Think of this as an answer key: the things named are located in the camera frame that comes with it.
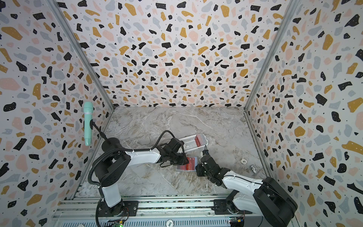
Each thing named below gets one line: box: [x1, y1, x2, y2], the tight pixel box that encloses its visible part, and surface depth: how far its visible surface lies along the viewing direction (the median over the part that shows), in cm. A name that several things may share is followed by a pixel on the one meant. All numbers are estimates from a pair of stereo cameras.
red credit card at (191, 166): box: [185, 157, 196, 171], surface depth 90 cm
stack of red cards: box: [194, 134, 208, 148], surface depth 99 cm
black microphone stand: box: [89, 119, 121, 152], surface depth 99 cm
